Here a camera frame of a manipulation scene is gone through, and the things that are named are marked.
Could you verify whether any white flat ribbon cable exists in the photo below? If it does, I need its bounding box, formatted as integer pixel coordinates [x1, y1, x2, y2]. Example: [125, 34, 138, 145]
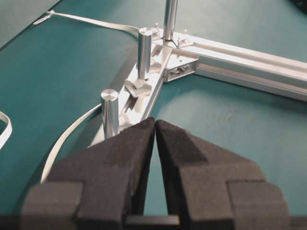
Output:
[0, 10, 144, 184]

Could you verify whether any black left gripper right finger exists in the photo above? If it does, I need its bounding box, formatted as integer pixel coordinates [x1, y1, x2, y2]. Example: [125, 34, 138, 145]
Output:
[155, 120, 290, 230]

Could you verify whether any aluminium standoff post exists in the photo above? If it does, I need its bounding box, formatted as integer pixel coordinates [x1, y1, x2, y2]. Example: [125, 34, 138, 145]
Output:
[163, 0, 178, 41]
[137, 27, 152, 80]
[100, 89, 119, 139]

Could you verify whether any aluminium extrusion frame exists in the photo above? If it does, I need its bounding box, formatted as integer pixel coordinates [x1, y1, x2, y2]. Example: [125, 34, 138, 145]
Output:
[92, 32, 307, 144]

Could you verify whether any near aluminium standoff post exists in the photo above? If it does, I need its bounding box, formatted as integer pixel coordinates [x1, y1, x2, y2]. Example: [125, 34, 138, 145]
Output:
[100, 89, 119, 139]

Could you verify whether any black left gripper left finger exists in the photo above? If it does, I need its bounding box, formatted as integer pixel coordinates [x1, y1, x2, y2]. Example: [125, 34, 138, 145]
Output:
[21, 117, 155, 230]

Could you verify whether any far aluminium standoff post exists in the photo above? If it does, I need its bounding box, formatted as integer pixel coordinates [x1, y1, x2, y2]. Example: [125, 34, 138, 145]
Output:
[163, 0, 178, 41]

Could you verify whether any middle aluminium standoff post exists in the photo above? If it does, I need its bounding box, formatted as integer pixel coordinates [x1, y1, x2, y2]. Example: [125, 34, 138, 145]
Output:
[137, 27, 152, 80]

